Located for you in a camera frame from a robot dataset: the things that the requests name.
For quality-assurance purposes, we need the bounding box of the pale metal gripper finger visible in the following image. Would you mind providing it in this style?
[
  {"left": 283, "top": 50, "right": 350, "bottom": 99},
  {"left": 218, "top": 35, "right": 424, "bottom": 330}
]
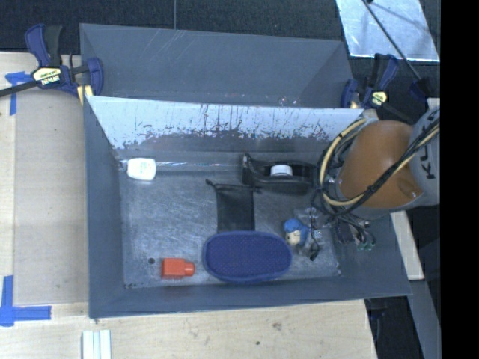
[
  {"left": 308, "top": 227, "right": 335, "bottom": 241},
  {"left": 303, "top": 206, "right": 332, "bottom": 225}
]

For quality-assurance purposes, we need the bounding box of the blue toy figure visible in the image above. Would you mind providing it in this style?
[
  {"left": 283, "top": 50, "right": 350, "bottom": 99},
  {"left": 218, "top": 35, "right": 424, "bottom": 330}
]
[{"left": 282, "top": 218, "right": 311, "bottom": 248}]

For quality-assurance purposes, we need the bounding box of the black tape dispenser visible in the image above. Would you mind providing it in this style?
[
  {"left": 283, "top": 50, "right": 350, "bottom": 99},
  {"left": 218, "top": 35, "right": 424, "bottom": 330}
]
[{"left": 241, "top": 153, "right": 316, "bottom": 196}]

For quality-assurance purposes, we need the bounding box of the black cloth pouch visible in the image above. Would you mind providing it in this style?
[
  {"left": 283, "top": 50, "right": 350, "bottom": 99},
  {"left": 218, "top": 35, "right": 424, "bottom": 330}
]
[{"left": 205, "top": 179, "right": 262, "bottom": 233}]

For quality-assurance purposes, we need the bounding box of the grey metal bin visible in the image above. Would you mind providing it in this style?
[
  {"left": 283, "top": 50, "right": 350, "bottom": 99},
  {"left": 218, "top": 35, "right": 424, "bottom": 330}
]
[{"left": 79, "top": 22, "right": 413, "bottom": 319}]

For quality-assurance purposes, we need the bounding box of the red-orange block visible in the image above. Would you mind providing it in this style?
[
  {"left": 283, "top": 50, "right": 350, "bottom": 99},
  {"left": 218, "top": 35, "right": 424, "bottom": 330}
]
[{"left": 160, "top": 257, "right": 196, "bottom": 280}]

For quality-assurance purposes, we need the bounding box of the pale wood board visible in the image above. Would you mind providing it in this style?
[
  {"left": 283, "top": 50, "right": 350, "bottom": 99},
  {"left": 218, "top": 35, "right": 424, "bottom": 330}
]
[{"left": 12, "top": 87, "right": 91, "bottom": 307}]

